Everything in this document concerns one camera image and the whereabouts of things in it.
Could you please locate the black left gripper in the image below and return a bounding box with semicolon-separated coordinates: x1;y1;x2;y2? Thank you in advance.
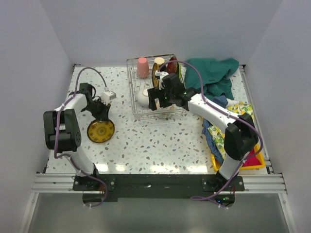
83;98;111;122

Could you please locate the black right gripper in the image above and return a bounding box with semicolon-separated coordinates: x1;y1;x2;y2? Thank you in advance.
148;85;175;111

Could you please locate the yellow patterned plate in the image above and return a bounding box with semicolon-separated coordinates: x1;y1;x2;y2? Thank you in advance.
87;120;115;144
152;63;159;88

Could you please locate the red floral plate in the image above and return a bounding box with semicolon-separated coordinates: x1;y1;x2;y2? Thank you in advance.
167;56;180;75

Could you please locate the lime green plate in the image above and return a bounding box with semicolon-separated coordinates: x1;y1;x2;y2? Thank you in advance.
177;63;182;81

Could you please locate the steel cup beige sleeve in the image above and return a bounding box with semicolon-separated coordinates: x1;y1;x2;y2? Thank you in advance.
153;57;166;71

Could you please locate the pink plastic cup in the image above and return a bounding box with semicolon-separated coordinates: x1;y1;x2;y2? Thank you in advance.
137;57;149;78

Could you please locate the metal wire dish rack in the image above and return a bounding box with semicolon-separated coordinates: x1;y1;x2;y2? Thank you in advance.
126;53;186;121

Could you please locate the white floral bowl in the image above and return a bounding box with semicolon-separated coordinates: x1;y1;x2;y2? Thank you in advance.
158;105;175;119

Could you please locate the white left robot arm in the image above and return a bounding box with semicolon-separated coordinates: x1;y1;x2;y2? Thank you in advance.
43;83;116;190

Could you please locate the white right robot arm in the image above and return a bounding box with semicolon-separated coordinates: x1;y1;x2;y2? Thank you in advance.
148;71;259;191

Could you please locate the teal green cloth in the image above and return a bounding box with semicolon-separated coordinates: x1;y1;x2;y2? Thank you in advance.
184;58;239;100

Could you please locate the blue checked cloth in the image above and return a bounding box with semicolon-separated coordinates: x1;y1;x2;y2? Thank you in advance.
202;96;230;166

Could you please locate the lemon print cloth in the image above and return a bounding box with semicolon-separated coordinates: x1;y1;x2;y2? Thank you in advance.
207;102;254;163

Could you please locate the yellow plastic bin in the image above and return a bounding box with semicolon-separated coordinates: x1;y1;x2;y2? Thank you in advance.
211;144;265;171

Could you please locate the magenta cloth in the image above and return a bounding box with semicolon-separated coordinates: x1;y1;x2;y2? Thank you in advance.
242;149;261;167

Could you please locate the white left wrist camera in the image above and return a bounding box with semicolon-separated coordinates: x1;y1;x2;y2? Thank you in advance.
100;91;117;105

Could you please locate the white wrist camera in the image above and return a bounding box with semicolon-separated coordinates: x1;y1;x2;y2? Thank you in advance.
154;70;169;81
100;91;117;105

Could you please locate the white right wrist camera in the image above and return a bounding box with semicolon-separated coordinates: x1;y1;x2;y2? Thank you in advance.
154;70;169;81

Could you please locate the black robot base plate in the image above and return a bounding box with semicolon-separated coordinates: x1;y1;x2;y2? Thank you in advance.
72;173;244;207

